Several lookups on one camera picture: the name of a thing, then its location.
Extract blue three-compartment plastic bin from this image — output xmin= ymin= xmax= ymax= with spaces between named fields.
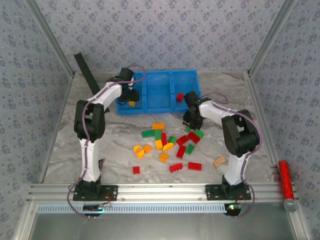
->
xmin=115 ymin=69 xmax=203 ymax=116

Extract tan brick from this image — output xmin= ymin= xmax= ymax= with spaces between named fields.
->
xmin=212 ymin=156 xmax=227 ymax=168

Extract long black flat bar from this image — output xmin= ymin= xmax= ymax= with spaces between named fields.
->
xmin=73 ymin=51 xmax=111 ymax=115

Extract small circuit board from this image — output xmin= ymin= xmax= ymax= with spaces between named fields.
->
xmin=224 ymin=202 xmax=242 ymax=216
xmin=82 ymin=203 xmax=112 ymax=214

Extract red glitter tube grey cap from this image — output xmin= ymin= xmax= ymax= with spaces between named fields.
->
xmin=277 ymin=160 xmax=298 ymax=213

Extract grey metal sheet panel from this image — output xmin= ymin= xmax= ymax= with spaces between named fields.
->
xmin=28 ymin=212 xmax=300 ymax=240

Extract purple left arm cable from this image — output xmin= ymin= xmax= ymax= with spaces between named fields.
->
xmin=66 ymin=64 xmax=147 ymax=220

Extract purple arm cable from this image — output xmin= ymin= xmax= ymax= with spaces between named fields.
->
xmin=201 ymin=92 xmax=263 ymax=220
xmin=66 ymin=64 xmax=147 ymax=220

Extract aluminium side rail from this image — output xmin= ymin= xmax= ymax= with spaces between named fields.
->
xmin=244 ymin=72 xmax=281 ymax=185
xmin=38 ymin=72 xmax=76 ymax=185

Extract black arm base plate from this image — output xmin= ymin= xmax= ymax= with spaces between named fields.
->
xmin=205 ymin=184 xmax=252 ymax=201
xmin=72 ymin=184 xmax=119 ymax=202

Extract aluminium front extrusion rail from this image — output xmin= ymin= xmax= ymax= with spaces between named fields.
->
xmin=26 ymin=183 xmax=296 ymax=203

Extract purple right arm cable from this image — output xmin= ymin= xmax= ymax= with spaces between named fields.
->
xmin=201 ymin=92 xmax=263 ymax=220

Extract slotted pale cable duct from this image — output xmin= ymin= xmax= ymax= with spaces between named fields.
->
xmin=36 ymin=202 xmax=228 ymax=214

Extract aluminium frame post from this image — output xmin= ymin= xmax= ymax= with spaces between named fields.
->
xmin=247 ymin=0 xmax=300 ymax=76
xmin=24 ymin=0 xmax=76 ymax=76

